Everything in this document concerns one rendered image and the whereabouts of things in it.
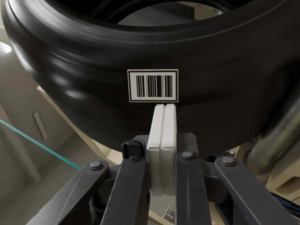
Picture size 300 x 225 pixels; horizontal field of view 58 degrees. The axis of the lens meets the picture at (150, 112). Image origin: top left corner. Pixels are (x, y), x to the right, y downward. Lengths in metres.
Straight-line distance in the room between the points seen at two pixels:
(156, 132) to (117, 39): 0.21
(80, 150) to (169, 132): 9.82
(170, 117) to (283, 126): 0.30
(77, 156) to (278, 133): 9.47
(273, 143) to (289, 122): 0.08
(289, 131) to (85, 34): 0.32
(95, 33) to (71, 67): 0.05
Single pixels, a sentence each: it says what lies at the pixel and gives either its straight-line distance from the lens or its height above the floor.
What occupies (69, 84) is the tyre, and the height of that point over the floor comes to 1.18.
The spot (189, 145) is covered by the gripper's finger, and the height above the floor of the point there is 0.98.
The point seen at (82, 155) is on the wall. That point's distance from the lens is 9.83.
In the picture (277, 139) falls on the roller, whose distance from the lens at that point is 0.49.
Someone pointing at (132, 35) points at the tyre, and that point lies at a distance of 0.34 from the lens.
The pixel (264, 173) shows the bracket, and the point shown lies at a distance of 0.67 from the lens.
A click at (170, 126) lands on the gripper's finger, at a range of 0.16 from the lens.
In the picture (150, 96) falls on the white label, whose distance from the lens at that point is 0.33.
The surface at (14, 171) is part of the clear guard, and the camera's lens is 1.19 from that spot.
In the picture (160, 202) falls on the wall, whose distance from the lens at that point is 8.84.
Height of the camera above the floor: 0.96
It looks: 19 degrees up
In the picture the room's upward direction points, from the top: 65 degrees counter-clockwise
